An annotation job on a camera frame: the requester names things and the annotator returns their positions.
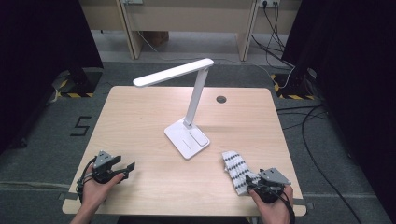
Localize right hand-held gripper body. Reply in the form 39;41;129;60
247;167;292;204

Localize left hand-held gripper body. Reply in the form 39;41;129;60
92;150;126;185

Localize white black patterned cloth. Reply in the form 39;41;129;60
221;150;261;196

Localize white desk lamp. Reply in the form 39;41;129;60
133;58;215;161

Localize person's left hand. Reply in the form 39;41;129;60
81;164;125;213

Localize person's right hand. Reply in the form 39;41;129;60
248;185;295;224

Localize grey tape strip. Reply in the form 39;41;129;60
58;191;80;202
291;197;315;210

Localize black curtain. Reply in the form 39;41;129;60
0;0;104;155
281;0;396;216

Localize brown cardboard box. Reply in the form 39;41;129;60
143;30;170;48

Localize beige wooden desk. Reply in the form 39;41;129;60
78;0;303;62

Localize long black floor cable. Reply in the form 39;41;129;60
301;104;363;224

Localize black floor cables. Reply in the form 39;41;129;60
276;104;330;130

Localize bundle of black plugged cables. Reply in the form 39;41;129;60
250;1;295;68

